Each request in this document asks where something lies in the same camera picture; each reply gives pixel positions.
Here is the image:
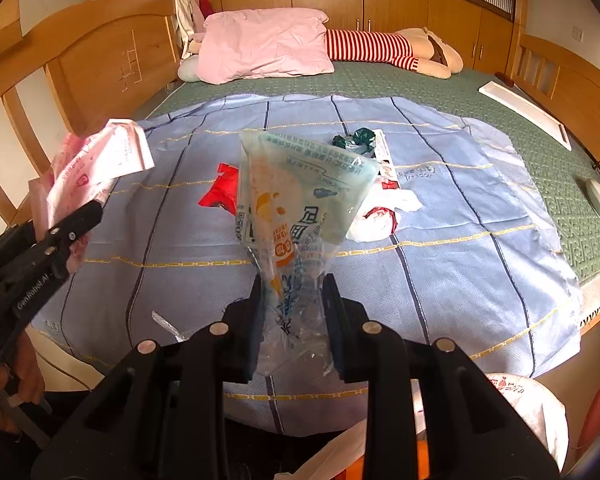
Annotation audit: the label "light blue bread bag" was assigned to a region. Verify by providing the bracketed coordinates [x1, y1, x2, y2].
[237, 129, 382, 378]

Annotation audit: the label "red and white wrapper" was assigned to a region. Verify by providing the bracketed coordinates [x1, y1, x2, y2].
[347, 187, 423, 241]

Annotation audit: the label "red snack packet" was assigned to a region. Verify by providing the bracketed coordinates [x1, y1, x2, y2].
[198, 162, 241, 213]

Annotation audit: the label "pink and white wrapper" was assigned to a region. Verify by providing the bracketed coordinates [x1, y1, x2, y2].
[29, 118, 156, 275]

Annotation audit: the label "white hanging garment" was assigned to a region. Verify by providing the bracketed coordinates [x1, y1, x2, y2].
[172, 0, 216, 58]

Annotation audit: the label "red striped plush doll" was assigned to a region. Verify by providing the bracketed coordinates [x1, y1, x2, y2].
[325, 26, 465, 80]

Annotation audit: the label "wooden footboard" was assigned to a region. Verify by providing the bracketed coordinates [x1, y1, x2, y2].
[505, 27, 600, 186]

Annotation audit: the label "pink pillow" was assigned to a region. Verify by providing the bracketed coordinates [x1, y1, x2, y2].
[196, 9, 335, 86]

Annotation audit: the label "red round object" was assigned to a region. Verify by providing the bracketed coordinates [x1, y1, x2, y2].
[575, 382, 600, 453]

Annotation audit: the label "wooden headboard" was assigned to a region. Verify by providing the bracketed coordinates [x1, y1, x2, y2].
[0, 0, 186, 241]

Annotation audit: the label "pale green pillow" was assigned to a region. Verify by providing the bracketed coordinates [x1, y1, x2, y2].
[177, 52, 204, 83]

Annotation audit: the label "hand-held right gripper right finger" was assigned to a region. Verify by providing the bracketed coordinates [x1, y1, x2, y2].
[322, 273, 562, 480]

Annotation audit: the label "white plastic bag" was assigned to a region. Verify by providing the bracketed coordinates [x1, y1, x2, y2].
[485, 372, 570, 471]

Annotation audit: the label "small clear plastic scrap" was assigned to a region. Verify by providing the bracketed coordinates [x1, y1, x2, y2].
[151, 310, 191, 343]

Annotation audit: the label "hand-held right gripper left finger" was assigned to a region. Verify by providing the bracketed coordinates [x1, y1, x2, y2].
[37, 274, 264, 480]

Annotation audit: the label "green patterned bed mat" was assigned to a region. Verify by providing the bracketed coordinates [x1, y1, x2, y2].
[130, 57, 600, 286]

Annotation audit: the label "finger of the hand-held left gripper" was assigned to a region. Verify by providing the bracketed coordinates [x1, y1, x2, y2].
[45, 201, 105, 261]

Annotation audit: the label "person's left hand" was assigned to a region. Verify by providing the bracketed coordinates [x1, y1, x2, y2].
[0, 331, 46, 434]

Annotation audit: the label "long white paper strip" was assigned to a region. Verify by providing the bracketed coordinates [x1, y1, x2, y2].
[372, 129, 399, 191]

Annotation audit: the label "long white board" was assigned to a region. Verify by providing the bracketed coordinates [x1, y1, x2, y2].
[479, 80, 572, 151]

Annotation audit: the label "blue checked blanket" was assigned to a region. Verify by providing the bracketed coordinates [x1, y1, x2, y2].
[30, 92, 583, 436]

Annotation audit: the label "crumpled dark green wrapper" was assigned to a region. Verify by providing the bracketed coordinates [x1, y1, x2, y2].
[331, 127, 377, 156]

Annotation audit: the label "wooden wall cabinets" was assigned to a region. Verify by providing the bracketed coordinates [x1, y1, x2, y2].
[202, 0, 518, 78]

